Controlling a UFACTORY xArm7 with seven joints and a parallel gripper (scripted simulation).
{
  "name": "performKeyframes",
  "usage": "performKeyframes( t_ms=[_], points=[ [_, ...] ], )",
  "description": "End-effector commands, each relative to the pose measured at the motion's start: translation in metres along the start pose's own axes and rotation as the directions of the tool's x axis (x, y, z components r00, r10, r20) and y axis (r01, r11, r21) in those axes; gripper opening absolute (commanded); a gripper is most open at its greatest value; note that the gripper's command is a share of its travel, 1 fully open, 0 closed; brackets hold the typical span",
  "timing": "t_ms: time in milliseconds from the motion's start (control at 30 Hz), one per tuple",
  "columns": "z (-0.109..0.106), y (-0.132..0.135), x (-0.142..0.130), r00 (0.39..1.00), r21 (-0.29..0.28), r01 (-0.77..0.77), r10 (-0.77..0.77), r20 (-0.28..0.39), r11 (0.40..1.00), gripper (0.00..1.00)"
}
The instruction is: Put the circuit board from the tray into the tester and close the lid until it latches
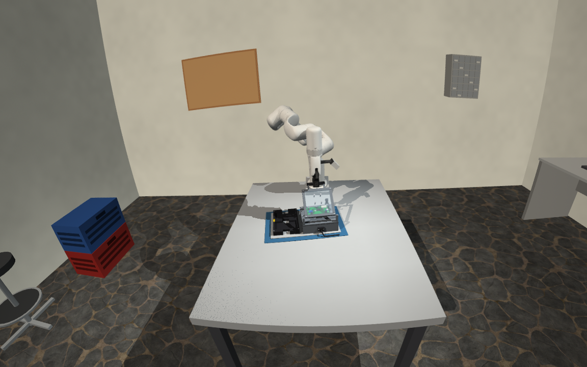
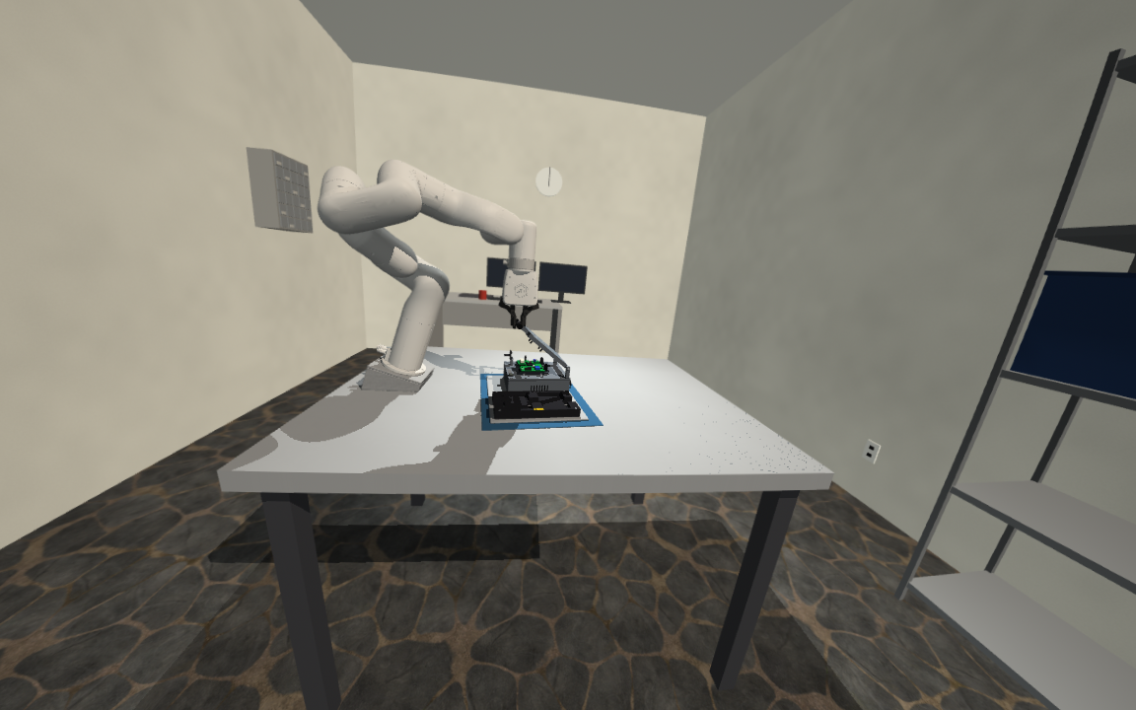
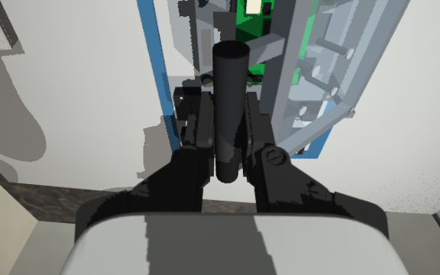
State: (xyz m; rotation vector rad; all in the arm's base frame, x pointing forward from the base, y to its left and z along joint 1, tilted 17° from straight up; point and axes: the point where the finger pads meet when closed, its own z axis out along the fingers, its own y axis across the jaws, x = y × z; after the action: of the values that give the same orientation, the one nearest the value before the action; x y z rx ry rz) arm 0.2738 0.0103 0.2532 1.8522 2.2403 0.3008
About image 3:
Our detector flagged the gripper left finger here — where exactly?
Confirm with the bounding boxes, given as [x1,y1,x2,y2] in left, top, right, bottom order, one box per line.
[74,92,215,244]

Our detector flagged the green circuit board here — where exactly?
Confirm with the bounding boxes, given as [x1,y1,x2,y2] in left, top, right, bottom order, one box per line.
[235,0,274,84]

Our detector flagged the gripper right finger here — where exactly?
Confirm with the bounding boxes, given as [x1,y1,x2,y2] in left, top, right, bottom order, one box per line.
[241,92,390,241]

